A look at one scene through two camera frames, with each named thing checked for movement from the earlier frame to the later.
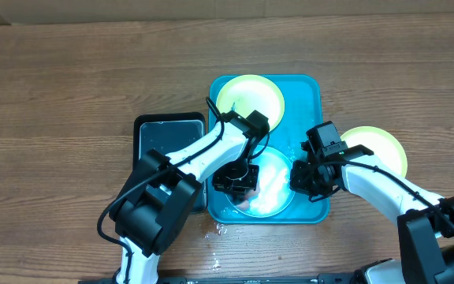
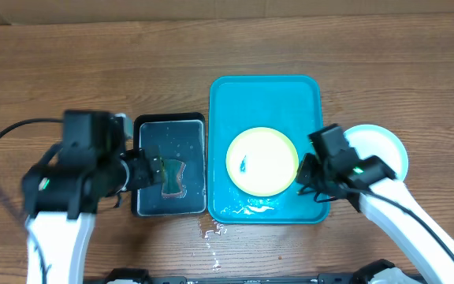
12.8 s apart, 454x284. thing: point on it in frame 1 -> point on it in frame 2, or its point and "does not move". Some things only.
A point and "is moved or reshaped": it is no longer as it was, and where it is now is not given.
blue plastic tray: [304, 106] does not move
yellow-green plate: [244, 94] -> [262, 162]
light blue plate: [275, 193] -> [370, 140]
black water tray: [164, 131] does not move
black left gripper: [221, 184] -> [143, 177]
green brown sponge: [249, 194] is moved or reshaped
